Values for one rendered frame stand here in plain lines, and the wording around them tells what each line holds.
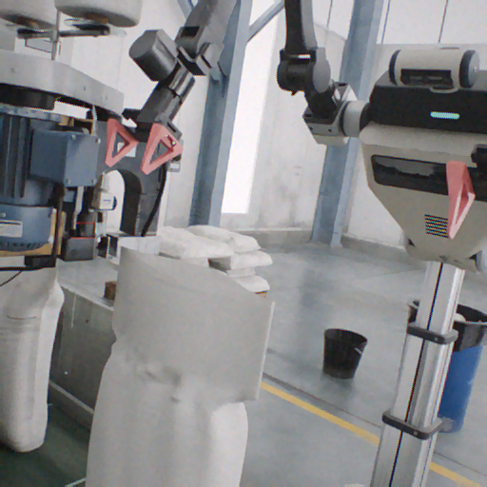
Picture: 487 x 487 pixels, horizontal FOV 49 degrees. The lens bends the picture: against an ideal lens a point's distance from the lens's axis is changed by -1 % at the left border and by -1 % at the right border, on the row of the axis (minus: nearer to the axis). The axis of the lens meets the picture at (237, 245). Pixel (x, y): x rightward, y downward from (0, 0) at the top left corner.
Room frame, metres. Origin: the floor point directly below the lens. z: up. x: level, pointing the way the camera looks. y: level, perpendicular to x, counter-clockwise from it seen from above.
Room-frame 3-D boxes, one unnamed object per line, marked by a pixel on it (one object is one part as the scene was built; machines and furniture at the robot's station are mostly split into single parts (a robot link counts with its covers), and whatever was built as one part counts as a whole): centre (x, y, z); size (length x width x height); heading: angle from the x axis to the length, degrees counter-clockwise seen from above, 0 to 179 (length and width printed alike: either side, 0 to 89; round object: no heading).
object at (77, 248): (1.26, 0.38, 1.04); 0.08 x 0.06 x 0.05; 141
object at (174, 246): (4.23, 0.35, 0.56); 0.66 x 0.42 x 0.15; 141
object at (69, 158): (0.95, 0.32, 1.25); 0.10 x 0.08 x 0.12; 166
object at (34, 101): (0.97, 0.42, 1.35); 0.12 x 0.12 x 0.04
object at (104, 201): (1.24, 0.32, 1.14); 0.05 x 0.04 x 0.16; 141
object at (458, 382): (2.99, -1.25, 0.32); 0.51 x 0.48 x 0.65; 141
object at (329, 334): (3.47, -0.81, 0.13); 0.30 x 0.30 x 0.26
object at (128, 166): (1.43, 0.41, 1.21); 0.30 x 0.25 x 0.30; 51
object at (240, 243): (4.86, 0.16, 0.56); 0.67 x 0.43 x 0.15; 51
